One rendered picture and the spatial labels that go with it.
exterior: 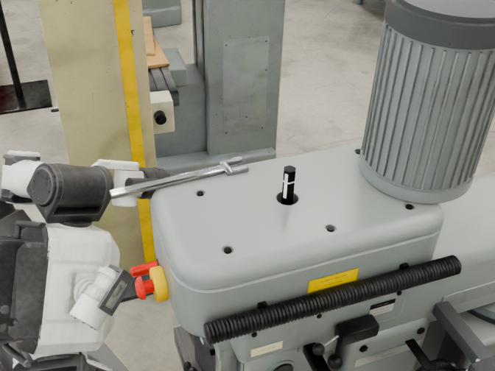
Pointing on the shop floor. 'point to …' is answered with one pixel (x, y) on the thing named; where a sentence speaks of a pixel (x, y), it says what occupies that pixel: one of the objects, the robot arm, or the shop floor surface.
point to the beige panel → (105, 104)
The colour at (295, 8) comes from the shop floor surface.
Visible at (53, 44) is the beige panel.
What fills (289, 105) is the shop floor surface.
